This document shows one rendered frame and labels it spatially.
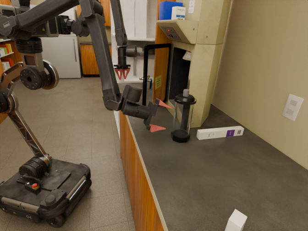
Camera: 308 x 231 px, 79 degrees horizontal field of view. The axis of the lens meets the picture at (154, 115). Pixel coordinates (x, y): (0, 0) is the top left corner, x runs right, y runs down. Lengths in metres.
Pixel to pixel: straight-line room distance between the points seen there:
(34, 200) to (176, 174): 1.25
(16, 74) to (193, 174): 1.37
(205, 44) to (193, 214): 0.75
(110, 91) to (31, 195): 1.26
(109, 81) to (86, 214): 1.35
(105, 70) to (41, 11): 0.35
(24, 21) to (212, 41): 0.84
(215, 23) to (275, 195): 0.78
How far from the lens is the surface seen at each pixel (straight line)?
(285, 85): 1.16
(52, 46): 5.90
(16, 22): 1.03
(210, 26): 1.03
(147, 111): 0.78
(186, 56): 1.13
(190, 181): 0.78
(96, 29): 0.83
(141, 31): 2.22
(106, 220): 1.83
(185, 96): 0.91
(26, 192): 1.88
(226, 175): 0.86
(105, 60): 0.80
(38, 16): 0.99
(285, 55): 1.17
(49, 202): 1.62
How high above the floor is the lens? 1.47
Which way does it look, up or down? 25 degrees down
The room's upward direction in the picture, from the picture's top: 4 degrees clockwise
